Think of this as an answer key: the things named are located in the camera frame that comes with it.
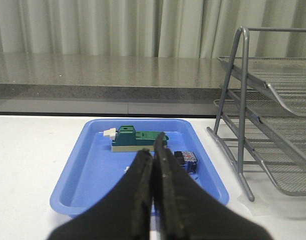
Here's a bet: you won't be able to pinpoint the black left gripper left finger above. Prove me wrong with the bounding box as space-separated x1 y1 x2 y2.
48 149 153 240

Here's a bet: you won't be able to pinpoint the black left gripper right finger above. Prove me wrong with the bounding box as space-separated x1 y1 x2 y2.
153 132 272 240

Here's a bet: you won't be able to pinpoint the red emergency stop button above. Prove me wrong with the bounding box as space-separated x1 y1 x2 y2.
174 151 198 174

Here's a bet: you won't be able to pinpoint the silver mesh tray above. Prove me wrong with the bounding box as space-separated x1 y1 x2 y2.
217 132 306 197
214 89 306 154
217 56 306 117

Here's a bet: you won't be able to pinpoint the blue plastic tray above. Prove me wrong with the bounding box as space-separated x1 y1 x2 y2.
50 118 229 218

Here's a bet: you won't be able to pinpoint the green terminal block component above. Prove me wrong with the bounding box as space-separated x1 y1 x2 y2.
103 125 161 153

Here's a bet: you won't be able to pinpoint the grey stone counter ledge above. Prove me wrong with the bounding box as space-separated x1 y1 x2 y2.
0 52 225 116

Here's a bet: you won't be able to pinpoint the grey metal rack frame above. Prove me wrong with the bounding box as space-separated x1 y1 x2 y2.
208 26 306 201

